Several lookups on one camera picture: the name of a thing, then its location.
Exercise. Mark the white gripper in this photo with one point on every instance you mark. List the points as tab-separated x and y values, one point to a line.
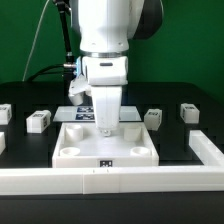
106	77

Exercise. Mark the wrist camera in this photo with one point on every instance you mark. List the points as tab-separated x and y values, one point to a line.
78	88

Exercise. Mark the white marker tag sheet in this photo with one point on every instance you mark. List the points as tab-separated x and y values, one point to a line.
86	114

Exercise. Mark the white block left edge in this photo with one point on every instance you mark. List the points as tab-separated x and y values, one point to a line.
2	142

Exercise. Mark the white fence obstacle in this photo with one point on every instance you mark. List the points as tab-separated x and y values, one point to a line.
209	176

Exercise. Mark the white square table top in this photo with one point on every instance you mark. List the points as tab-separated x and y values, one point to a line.
81	145

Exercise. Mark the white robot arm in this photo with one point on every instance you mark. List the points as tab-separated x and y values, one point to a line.
105	27

